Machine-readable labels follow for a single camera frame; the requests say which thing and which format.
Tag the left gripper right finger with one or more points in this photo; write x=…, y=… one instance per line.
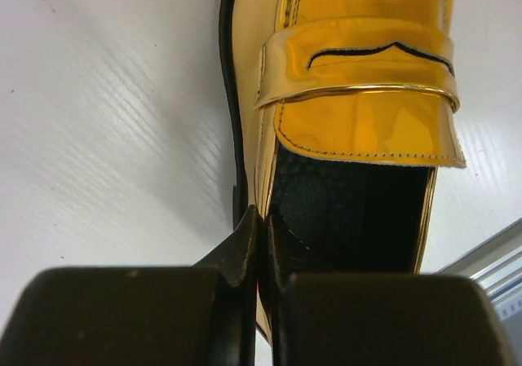
x=319, y=316

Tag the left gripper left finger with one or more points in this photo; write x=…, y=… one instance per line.
x=198, y=315

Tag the gold loafer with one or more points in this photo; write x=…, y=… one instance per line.
x=342, y=114

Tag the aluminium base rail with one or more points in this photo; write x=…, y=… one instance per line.
x=495, y=265

